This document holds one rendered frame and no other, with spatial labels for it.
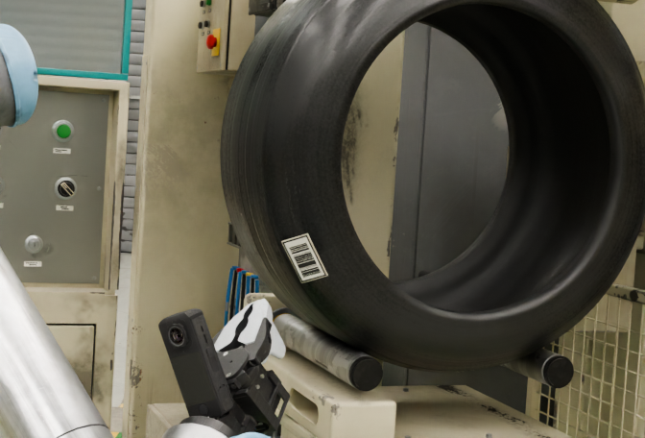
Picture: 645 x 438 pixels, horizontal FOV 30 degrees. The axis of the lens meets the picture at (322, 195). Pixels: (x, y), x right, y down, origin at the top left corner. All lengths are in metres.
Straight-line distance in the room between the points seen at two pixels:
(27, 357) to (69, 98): 1.14
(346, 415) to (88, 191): 0.81
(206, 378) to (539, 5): 0.67
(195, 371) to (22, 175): 0.95
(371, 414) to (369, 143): 0.52
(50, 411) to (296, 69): 0.62
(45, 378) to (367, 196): 0.95
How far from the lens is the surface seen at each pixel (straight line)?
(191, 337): 1.26
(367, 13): 1.50
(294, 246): 1.49
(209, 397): 1.27
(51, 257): 2.17
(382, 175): 1.91
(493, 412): 1.83
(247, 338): 1.33
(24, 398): 1.04
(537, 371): 1.67
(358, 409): 1.54
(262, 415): 1.30
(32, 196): 2.16
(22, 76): 1.36
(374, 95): 1.90
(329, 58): 1.48
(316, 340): 1.67
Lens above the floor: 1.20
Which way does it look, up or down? 3 degrees down
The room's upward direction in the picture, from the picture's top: 4 degrees clockwise
